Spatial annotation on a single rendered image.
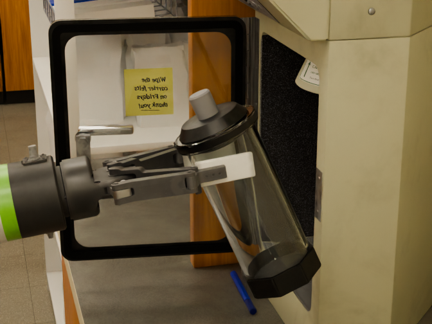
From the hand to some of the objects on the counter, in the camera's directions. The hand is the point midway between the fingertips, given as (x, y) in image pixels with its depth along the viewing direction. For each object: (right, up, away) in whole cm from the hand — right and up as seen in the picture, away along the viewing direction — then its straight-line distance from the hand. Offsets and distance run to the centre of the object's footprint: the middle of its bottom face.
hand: (225, 159), depth 117 cm
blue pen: (+3, -22, +37) cm, 44 cm away
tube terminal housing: (+21, -24, +33) cm, 46 cm away
